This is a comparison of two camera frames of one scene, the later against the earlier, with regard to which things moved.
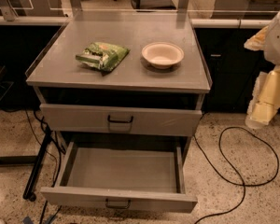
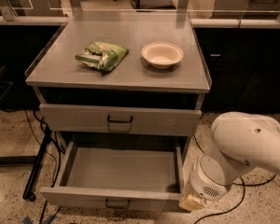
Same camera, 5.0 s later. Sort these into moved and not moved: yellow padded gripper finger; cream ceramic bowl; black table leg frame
Moved: yellow padded gripper finger
Not moved: black table leg frame; cream ceramic bowl
